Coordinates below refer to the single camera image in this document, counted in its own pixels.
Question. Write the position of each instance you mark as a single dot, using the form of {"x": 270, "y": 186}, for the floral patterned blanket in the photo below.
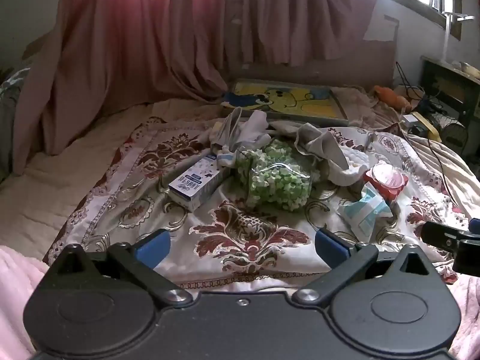
{"x": 240, "y": 232}

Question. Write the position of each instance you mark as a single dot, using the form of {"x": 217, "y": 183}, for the small blue striped sock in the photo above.
{"x": 227, "y": 156}

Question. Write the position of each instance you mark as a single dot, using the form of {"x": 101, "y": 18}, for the red container with clear lid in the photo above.
{"x": 386, "y": 180}

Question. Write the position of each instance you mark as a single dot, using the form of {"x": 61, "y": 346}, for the yellow cartoon print tray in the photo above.
{"x": 292, "y": 101}

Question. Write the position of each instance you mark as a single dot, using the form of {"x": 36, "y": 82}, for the grey patterned bedding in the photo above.
{"x": 9, "y": 120}

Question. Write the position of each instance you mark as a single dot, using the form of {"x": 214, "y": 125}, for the white charger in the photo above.
{"x": 410, "y": 120}

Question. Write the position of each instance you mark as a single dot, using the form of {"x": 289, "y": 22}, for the grey cloth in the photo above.
{"x": 318, "y": 144}

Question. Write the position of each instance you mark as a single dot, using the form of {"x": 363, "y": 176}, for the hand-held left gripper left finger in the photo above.
{"x": 153, "y": 249}

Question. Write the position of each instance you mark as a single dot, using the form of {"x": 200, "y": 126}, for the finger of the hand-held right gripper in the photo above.
{"x": 475, "y": 225}
{"x": 442, "y": 234}

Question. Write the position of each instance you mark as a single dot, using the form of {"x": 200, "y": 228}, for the cream quilt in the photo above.
{"x": 45, "y": 195}

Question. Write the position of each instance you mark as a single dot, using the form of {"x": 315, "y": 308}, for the orange plush toy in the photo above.
{"x": 392, "y": 97}

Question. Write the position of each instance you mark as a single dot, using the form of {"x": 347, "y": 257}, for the plain white cloth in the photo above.
{"x": 255, "y": 127}

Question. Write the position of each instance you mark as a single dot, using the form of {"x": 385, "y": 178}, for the blue white wet wipes packet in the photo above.
{"x": 365, "y": 212}

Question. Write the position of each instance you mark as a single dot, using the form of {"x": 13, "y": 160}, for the yellow plastic item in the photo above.
{"x": 431, "y": 129}

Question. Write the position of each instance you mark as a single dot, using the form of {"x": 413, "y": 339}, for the pink curtain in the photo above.
{"x": 307, "y": 15}
{"x": 123, "y": 52}

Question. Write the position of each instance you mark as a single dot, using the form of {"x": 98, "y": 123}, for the black cabinet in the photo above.
{"x": 455, "y": 93}

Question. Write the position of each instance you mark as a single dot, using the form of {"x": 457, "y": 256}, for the white pole stand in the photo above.
{"x": 447, "y": 37}

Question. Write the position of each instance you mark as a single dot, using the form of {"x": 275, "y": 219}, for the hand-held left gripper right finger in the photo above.
{"x": 330, "y": 249}

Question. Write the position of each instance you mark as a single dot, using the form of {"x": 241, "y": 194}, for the white blue toothpaste carton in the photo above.
{"x": 197, "y": 183}

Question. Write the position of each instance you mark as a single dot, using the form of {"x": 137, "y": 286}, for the bag of green white candies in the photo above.
{"x": 277, "y": 180}

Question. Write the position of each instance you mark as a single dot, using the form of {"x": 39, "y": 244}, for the striped cloth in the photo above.
{"x": 227, "y": 127}

